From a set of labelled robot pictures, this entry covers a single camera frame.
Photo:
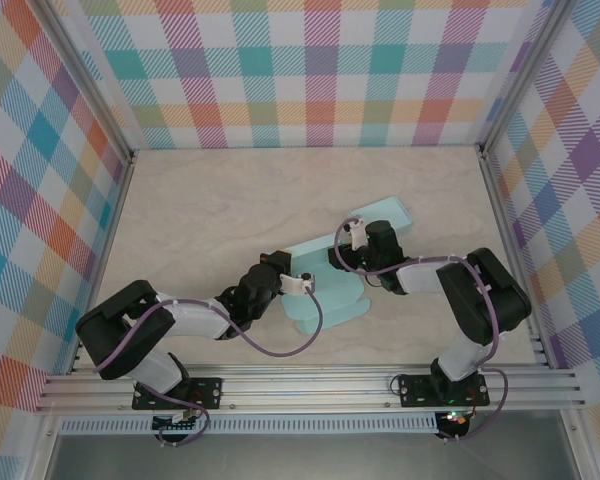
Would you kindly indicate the aluminium corner post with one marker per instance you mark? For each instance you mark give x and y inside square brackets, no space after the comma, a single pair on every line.
[91,82]
[523,75]

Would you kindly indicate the grey metal bottom panel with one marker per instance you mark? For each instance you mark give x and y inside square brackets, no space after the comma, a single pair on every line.
[305,460]

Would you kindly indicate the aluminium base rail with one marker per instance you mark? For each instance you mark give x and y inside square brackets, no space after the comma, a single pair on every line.
[305,387]

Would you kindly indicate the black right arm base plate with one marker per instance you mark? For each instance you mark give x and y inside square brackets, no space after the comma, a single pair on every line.
[415,395]

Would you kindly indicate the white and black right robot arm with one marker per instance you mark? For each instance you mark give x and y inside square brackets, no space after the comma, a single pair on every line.
[420,277]

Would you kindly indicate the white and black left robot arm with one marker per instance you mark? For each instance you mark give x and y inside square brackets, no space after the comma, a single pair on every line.
[195,320]

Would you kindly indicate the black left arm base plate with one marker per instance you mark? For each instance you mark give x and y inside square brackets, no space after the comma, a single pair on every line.
[211,392]

